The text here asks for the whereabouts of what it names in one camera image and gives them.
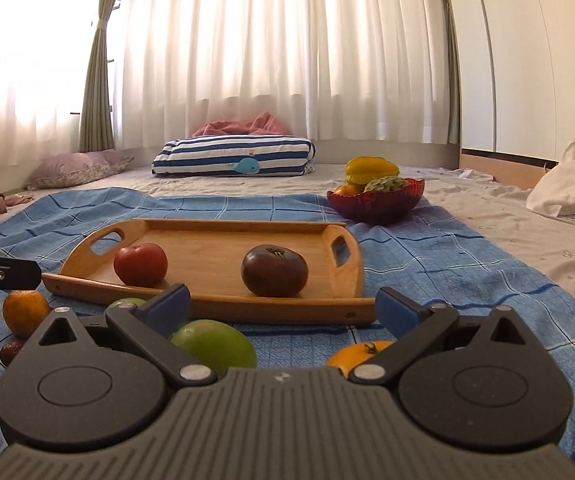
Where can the red glass bowl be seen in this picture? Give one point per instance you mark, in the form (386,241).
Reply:
(372,210)

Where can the white sheer curtain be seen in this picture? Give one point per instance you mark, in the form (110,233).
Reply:
(17,60)
(267,35)

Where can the dark purple tomato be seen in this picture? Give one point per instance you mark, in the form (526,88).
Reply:
(275,272)

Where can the red tomato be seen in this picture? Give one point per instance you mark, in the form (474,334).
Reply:
(140,265)

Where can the white cloth bag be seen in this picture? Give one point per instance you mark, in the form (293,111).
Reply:
(562,185)

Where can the green sugar apple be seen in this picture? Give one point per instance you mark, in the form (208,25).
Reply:
(385,185)

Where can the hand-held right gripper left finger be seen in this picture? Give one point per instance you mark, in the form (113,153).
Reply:
(167,305)

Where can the small orange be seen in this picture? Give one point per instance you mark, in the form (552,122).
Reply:
(348,190)

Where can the yellow starfruit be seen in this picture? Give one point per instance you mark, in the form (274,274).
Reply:
(367,167)

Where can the wooden tray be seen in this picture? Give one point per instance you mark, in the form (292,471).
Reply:
(207,255)

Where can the purple pillow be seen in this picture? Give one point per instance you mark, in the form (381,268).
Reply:
(72,167)

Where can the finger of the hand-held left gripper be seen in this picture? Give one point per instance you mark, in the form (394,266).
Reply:
(17,274)

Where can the striped blue white pillow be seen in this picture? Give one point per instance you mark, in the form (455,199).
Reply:
(227,152)

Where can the red date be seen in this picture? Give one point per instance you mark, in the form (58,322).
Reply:
(11,352)

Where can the wooden bed frame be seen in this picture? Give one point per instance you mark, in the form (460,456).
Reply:
(497,170)

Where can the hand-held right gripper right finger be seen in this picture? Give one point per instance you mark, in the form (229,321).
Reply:
(397,312)

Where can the pink cloth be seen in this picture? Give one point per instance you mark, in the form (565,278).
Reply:
(257,125)

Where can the blue checked blanket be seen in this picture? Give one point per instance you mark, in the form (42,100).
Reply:
(442,270)

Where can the green tied curtain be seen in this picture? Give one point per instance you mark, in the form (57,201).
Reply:
(98,85)

